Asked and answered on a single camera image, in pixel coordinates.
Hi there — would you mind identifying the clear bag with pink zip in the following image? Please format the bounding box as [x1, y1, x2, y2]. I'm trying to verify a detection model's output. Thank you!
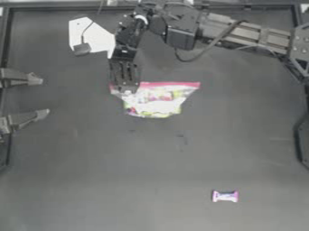
[109, 80, 203, 119]

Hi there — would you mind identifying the pink wrapped candy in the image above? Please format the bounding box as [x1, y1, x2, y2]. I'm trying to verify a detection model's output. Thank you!
[212, 189, 241, 203]

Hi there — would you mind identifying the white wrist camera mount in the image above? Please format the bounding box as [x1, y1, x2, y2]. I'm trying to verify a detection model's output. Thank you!
[69, 16, 118, 60]

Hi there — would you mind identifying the thin black camera cable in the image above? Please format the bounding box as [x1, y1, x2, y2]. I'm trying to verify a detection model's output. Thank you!
[81, 0, 106, 46]

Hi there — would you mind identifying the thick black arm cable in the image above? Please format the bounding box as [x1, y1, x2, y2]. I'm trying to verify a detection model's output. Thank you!
[174, 19, 249, 63]

